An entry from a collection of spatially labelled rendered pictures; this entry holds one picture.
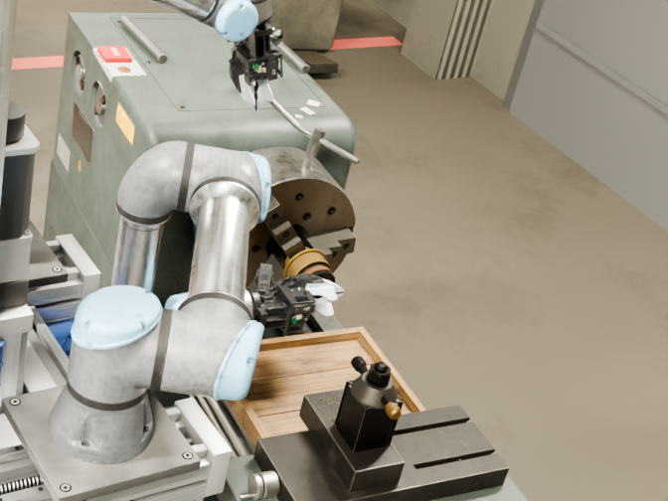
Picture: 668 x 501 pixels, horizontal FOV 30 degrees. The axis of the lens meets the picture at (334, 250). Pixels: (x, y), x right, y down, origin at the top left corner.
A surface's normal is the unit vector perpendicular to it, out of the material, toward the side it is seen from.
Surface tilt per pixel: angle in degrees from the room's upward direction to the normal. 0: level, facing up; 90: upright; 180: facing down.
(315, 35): 90
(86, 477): 0
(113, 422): 72
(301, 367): 0
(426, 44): 90
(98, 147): 90
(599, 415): 0
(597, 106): 90
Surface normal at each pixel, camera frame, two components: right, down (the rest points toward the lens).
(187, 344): 0.18, -0.28
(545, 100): -0.82, 0.15
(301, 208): 0.44, 0.55
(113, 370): 0.04, 0.54
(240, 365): 0.18, 0.00
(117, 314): 0.08, -0.84
